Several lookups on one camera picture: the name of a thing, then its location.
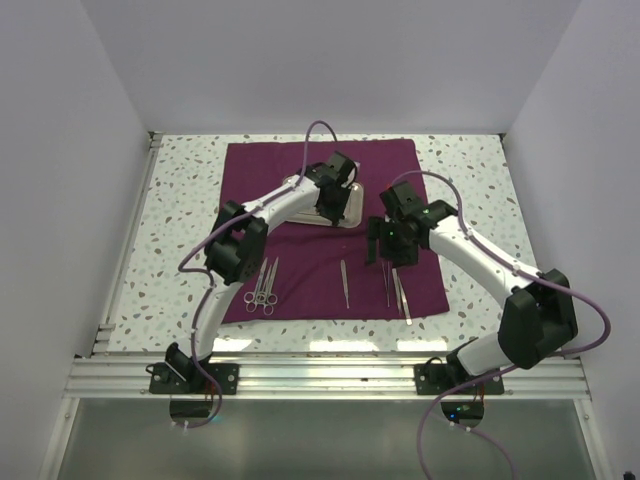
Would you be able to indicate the aluminium front rail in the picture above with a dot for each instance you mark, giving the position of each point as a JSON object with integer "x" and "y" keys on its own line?
{"x": 372, "y": 376}

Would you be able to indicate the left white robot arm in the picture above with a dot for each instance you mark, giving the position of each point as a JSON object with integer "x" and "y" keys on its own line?
{"x": 233, "y": 252}

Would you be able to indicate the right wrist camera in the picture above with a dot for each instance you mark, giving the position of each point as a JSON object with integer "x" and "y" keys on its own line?
{"x": 402, "y": 204}

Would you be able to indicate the aluminium left side rail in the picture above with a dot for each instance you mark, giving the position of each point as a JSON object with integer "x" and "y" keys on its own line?
{"x": 107, "y": 322}

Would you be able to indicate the ring handled clamp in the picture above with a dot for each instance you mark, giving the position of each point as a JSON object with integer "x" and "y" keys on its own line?
{"x": 268, "y": 297}

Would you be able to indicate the surgical forceps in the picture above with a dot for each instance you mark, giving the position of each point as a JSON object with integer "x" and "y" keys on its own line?
{"x": 267, "y": 310}

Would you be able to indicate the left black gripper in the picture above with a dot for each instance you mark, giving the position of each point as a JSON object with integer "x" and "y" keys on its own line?
{"x": 335, "y": 214}

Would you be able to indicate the aluminium rail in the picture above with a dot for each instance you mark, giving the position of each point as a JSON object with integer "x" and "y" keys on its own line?
{"x": 107, "y": 322}
{"x": 372, "y": 376}

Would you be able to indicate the steel instrument tray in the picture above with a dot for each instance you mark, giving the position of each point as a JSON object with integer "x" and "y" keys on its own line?
{"x": 352, "y": 214}

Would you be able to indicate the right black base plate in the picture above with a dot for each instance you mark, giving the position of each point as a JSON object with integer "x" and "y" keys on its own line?
{"x": 434, "y": 377}

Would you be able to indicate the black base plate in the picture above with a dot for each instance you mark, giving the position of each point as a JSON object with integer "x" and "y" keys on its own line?
{"x": 165, "y": 381}
{"x": 434, "y": 377}

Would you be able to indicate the steel tweezers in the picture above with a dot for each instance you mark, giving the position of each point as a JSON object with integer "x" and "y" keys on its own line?
{"x": 398, "y": 291}
{"x": 386, "y": 276}
{"x": 404, "y": 303}

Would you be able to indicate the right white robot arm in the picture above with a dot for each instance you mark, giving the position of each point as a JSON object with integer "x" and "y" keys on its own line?
{"x": 538, "y": 316}

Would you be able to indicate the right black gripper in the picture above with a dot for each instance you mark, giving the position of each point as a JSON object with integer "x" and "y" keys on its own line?
{"x": 378, "y": 229}

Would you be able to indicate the surgical scissors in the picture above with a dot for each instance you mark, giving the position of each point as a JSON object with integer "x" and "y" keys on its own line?
{"x": 252, "y": 296}

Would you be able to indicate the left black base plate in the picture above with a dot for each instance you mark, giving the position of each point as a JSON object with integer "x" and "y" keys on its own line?
{"x": 165, "y": 381}

